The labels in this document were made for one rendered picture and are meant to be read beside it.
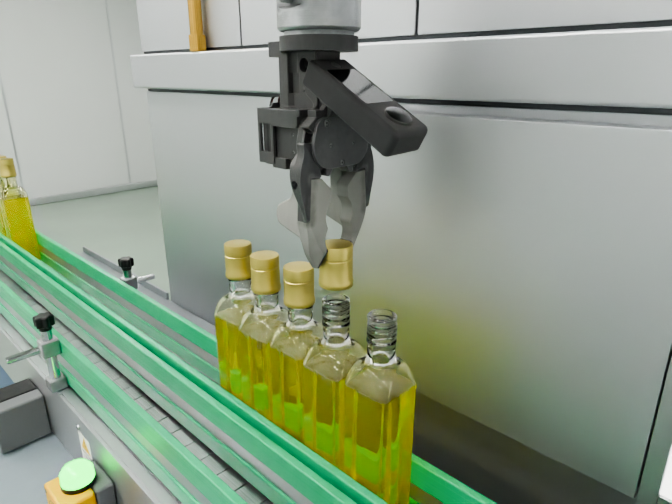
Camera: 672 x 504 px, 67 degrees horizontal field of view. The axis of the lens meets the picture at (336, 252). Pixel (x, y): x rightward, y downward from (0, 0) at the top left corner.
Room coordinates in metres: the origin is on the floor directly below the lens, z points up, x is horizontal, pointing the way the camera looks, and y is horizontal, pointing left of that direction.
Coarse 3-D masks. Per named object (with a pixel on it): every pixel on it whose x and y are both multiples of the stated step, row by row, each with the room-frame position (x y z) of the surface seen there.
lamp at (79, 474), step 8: (72, 464) 0.57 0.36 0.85; (80, 464) 0.57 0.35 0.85; (88, 464) 0.57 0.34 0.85; (64, 472) 0.55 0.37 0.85; (72, 472) 0.55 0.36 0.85; (80, 472) 0.55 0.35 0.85; (88, 472) 0.56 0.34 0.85; (64, 480) 0.55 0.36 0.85; (72, 480) 0.54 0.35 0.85; (80, 480) 0.55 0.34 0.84; (88, 480) 0.56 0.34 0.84; (64, 488) 0.54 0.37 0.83; (72, 488) 0.54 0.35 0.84; (80, 488) 0.55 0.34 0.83; (88, 488) 0.55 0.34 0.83
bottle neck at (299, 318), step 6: (312, 306) 0.52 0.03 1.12; (288, 312) 0.52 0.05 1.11; (294, 312) 0.51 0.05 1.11; (300, 312) 0.51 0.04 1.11; (306, 312) 0.51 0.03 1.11; (312, 312) 0.52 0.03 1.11; (288, 318) 0.52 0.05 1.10; (294, 318) 0.51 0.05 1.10; (300, 318) 0.51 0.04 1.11; (306, 318) 0.51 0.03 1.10; (312, 318) 0.52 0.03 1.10; (288, 324) 0.52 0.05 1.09; (294, 324) 0.51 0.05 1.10; (300, 324) 0.51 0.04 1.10; (306, 324) 0.51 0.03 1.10
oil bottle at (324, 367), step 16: (320, 352) 0.47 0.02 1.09; (336, 352) 0.46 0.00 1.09; (352, 352) 0.47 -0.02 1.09; (304, 368) 0.48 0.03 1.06; (320, 368) 0.46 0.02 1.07; (336, 368) 0.45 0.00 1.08; (304, 384) 0.48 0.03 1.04; (320, 384) 0.46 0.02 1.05; (336, 384) 0.45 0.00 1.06; (304, 400) 0.48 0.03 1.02; (320, 400) 0.46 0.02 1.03; (336, 400) 0.45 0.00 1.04; (304, 416) 0.48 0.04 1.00; (320, 416) 0.46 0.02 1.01; (336, 416) 0.45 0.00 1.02; (304, 432) 0.48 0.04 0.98; (320, 432) 0.46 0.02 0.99; (336, 432) 0.45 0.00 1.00; (320, 448) 0.46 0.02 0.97; (336, 448) 0.45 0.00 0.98; (336, 464) 0.45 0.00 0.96
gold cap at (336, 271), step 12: (336, 240) 0.49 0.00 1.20; (336, 252) 0.47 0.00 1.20; (348, 252) 0.47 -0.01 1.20; (324, 264) 0.47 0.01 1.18; (336, 264) 0.47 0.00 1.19; (348, 264) 0.47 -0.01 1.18; (324, 276) 0.47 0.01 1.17; (336, 276) 0.47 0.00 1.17; (348, 276) 0.47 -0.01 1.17; (324, 288) 0.47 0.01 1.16; (336, 288) 0.47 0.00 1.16; (348, 288) 0.47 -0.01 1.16
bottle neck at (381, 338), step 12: (372, 312) 0.45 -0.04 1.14; (384, 312) 0.45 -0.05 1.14; (372, 324) 0.44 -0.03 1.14; (384, 324) 0.43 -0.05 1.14; (396, 324) 0.44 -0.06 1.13; (372, 336) 0.43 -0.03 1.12; (384, 336) 0.43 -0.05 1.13; (372, 348) 0.43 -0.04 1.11; (384, 348) 0.43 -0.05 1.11; (372, 360) 0.43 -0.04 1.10; (384, 360) 0.43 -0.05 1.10
